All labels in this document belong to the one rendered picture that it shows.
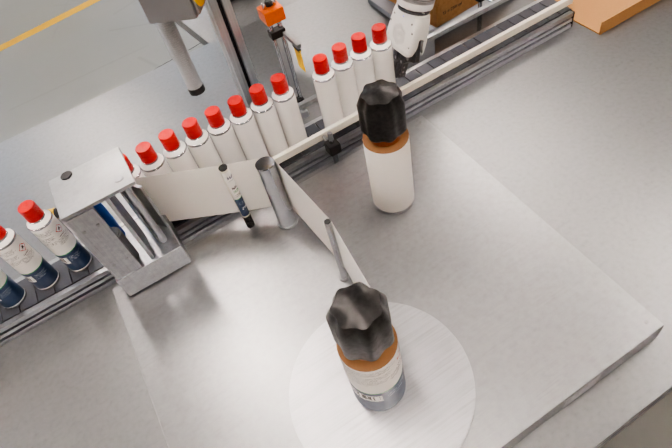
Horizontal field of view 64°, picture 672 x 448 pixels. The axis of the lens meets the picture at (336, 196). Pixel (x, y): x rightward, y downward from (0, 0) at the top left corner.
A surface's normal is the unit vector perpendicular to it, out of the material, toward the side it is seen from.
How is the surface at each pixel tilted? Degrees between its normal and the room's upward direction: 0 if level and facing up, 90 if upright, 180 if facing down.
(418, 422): 0
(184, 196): 90
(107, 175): 0
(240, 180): 90
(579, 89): 0
